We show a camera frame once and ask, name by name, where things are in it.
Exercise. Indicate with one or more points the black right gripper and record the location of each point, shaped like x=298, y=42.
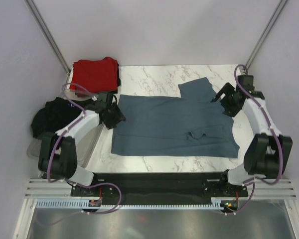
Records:
x=227, y=89

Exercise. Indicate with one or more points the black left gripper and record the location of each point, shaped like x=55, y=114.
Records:
x=118, y=117

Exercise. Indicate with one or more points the blue-grey t-shirt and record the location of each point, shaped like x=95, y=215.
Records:
x=189, y=125

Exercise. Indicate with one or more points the black t-shirt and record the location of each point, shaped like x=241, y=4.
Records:
x=56, y=114
x=114, y=78

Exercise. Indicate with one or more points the clear plastic bin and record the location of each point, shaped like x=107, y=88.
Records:
x=86, y=145

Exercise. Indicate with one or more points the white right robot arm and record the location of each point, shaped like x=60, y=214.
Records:
x=268, y=153

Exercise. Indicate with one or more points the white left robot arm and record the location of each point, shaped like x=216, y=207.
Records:
x=58, y=152

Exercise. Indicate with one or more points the folded black t-shirt under red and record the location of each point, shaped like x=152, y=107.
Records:
x=114, y=78

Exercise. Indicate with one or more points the aluminium corner frame post right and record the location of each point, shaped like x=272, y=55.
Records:
x=265, y=34

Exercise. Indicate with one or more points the aluminium corner frame post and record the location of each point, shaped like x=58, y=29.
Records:
x=47, y=34
x=265, y=34

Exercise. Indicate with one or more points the white slotted cable duct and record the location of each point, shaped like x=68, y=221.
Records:
x=97, y=204

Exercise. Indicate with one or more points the aluminium corner frame post left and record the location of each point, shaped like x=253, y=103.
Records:
x=47, y=34

